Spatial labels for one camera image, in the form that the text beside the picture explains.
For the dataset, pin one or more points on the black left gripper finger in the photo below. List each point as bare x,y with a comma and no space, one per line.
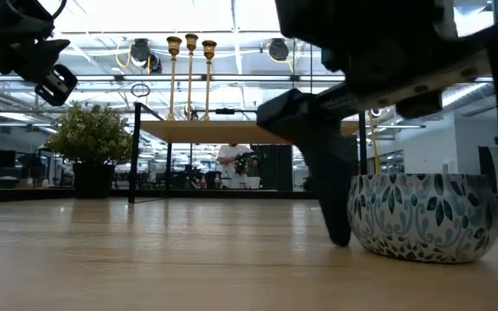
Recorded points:
37,58

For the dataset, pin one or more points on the white teal patterned bowl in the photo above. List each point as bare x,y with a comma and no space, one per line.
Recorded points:
422,216

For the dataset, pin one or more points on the medium brass candlestick holder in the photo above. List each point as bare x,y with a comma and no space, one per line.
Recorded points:
174,43

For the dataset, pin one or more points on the tall brass candlestick holder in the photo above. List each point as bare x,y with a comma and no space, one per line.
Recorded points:
191,39

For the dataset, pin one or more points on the short brass candlestick holder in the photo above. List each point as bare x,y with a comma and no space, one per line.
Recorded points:
208,46

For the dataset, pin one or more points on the black cabinet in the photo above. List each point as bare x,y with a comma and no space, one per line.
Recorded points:
275,168

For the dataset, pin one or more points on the white bucket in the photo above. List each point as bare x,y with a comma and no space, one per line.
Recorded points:
254,182

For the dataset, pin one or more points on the green artificial plant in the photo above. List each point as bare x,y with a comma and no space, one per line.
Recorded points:
89,134

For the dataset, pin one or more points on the person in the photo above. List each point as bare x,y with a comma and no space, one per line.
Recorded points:
227,157

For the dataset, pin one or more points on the small black box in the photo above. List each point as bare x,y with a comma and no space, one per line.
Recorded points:
225,111

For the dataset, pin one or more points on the black plant pot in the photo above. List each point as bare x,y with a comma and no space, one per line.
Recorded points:
93,179

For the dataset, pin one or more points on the long ceiling light bar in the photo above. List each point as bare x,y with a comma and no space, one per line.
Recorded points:
188,78

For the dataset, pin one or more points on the silver ventilation duct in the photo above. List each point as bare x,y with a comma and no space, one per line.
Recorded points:
469,93

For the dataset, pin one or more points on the wooden shelf black metal frame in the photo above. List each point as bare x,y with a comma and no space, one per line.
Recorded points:
210,131

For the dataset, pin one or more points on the black rig frame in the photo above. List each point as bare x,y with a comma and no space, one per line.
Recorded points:
24,194

